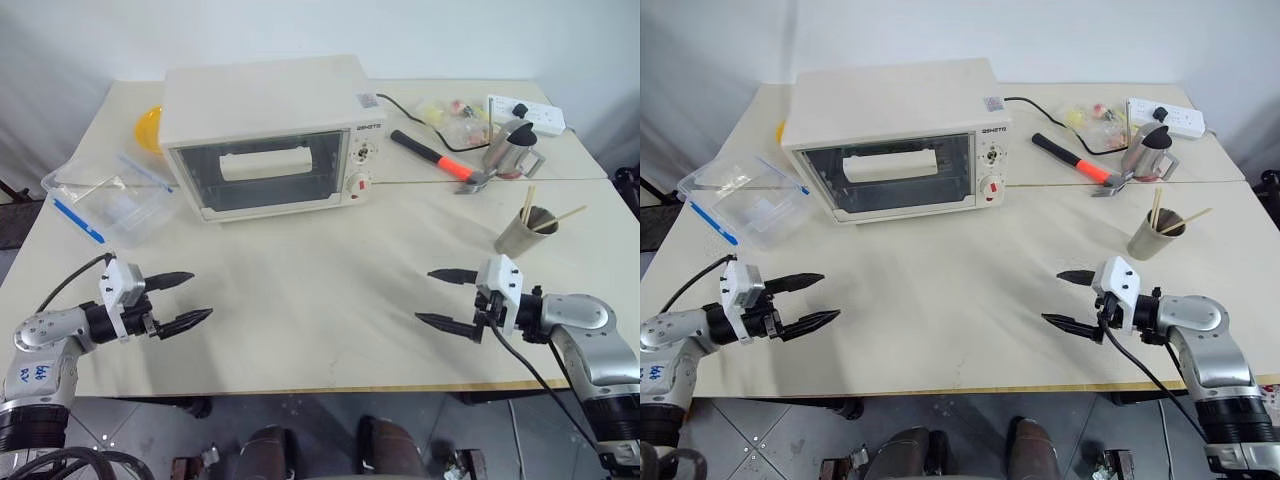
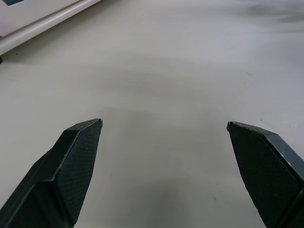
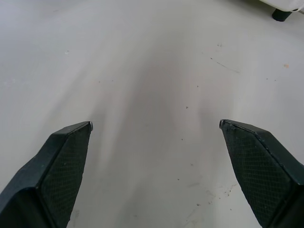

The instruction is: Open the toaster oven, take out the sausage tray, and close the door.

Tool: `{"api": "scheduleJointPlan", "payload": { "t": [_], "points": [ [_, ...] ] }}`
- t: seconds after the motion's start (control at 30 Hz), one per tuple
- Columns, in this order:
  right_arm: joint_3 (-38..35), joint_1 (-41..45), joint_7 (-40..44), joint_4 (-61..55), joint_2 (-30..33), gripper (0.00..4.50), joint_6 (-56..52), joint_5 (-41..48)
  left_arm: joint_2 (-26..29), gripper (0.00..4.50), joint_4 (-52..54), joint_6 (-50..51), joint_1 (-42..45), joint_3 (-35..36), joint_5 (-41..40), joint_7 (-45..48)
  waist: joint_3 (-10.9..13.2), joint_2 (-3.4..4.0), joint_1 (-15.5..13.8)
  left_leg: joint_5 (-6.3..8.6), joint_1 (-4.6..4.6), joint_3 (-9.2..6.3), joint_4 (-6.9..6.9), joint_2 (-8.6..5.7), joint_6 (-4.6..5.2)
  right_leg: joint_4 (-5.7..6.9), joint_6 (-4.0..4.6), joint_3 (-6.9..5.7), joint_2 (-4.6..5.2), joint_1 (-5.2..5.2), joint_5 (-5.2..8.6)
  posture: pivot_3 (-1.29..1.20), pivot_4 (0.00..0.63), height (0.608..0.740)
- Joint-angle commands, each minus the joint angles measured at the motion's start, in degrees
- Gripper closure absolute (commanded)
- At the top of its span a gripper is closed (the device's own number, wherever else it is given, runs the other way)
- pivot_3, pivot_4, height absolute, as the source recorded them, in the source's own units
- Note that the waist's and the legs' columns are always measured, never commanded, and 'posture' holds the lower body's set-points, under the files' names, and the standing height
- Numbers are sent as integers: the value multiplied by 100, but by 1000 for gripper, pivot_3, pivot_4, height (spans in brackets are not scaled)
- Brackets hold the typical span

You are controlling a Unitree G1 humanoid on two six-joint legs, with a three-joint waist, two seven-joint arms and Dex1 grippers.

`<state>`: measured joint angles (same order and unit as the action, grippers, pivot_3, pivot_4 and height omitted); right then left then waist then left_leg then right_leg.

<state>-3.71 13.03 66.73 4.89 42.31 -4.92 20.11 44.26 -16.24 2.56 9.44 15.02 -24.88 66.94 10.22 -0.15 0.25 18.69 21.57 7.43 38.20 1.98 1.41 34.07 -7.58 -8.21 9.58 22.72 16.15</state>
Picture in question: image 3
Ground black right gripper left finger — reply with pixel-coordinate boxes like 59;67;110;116
0;121;94;228

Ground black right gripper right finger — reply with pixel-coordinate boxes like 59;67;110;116
218;119;304;228

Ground black rubber foot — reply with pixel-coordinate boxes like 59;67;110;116
272;8;291;22

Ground white object with black foot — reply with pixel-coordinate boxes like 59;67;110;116
257;0;304;12

